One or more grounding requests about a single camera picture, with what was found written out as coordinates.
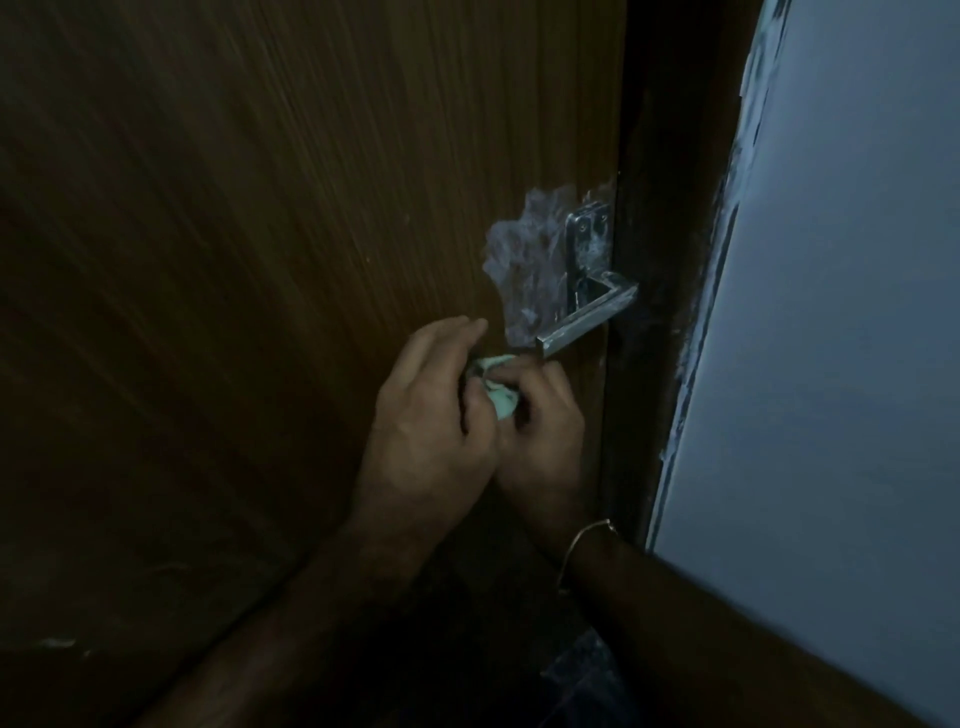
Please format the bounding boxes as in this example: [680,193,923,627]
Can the person's left forearm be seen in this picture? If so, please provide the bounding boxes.
[135,517,444,728]

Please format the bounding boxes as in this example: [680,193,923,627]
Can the person's right forearm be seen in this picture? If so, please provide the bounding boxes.
[558,525,931,728]

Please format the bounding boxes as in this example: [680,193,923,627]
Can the brown wooden door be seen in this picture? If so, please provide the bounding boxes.
[0,0,628,728]

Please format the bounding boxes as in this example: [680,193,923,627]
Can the dark wooden door frame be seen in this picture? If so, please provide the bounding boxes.
[597,0,766,552]

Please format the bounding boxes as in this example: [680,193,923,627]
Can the pale green cleaning cloth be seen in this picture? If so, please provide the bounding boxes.
[466,354,522,423]

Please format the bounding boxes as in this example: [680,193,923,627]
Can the thin metal wrist bangle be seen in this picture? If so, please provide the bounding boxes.
[555,519,618,594]

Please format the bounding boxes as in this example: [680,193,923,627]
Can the person's right hand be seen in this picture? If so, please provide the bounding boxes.
[491,357,587,560]

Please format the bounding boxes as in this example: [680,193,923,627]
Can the person's left hand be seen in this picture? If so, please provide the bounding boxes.
[351,315,501,546]

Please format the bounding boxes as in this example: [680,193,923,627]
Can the silver metal door handle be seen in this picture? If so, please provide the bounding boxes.
[535,202,639,359]

